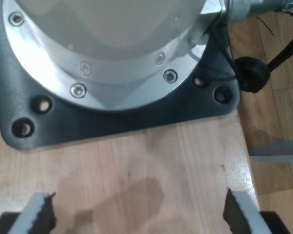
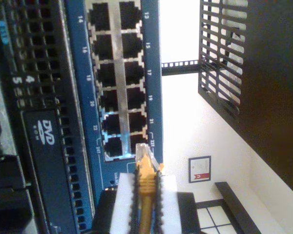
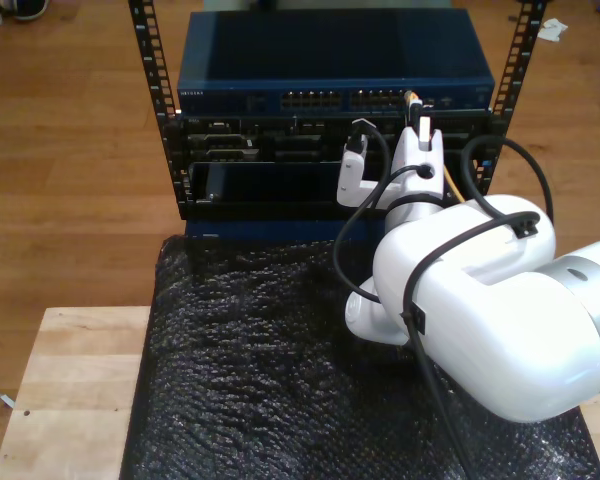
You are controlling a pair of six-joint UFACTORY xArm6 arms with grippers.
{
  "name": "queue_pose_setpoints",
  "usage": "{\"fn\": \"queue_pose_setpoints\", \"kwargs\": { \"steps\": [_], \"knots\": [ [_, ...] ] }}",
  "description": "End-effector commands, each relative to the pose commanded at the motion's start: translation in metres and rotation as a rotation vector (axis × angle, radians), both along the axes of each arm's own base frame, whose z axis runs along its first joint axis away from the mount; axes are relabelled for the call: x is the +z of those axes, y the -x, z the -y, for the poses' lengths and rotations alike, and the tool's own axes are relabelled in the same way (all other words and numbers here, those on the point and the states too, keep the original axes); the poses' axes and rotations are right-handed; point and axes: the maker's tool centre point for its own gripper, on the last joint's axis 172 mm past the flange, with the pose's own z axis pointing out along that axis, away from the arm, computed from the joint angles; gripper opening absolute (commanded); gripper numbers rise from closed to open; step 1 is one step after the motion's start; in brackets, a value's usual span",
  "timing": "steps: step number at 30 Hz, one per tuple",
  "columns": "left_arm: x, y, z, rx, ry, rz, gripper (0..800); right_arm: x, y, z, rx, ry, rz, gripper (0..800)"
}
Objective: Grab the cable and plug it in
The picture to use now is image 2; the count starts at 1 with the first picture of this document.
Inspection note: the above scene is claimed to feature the black rack server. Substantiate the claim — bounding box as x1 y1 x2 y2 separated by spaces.
0 0 97 234

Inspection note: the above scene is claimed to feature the black perforated rack post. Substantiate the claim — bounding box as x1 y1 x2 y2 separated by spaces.
161 59 200 76

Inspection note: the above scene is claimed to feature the yellow network cable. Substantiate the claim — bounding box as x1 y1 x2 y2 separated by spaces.
135 143 166 234

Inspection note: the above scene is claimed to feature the black framed window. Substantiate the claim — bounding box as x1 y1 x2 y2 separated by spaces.
196 181 262 234

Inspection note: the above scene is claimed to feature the blue network switch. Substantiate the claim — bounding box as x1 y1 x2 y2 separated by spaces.
63 0 165 227

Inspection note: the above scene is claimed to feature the blue framed wall certificate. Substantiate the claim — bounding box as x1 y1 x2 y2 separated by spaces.
188 155 212 184

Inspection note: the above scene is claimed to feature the black slatted grille panel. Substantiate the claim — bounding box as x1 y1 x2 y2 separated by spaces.
197 0 249 121

